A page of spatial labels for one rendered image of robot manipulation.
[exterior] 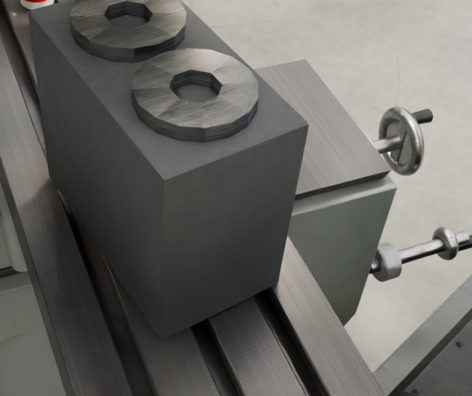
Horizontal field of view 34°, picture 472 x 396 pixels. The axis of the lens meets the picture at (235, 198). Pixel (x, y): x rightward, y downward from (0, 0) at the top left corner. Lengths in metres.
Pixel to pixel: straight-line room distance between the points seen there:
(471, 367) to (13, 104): 0.70
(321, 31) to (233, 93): 2.19
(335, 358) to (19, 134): 0.39
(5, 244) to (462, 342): 0.64
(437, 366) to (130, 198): 0.65
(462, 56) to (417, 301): 1.09
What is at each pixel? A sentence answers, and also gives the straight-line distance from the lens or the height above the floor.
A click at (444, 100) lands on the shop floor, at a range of 2.55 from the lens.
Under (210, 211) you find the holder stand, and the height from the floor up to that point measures 1.09.
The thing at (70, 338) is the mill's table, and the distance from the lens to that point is 0.65.
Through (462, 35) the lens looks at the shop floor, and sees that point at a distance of 2.88.
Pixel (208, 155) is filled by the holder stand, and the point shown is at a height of 1.14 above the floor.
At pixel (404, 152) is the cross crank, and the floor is 0.65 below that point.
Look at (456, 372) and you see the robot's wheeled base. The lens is 1.12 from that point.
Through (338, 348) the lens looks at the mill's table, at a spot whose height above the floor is 0.95.
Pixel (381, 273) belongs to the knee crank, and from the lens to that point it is 1.27.
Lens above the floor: 1.49
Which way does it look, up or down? 46 degrees down
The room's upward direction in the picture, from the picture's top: 7 degrees clockwise
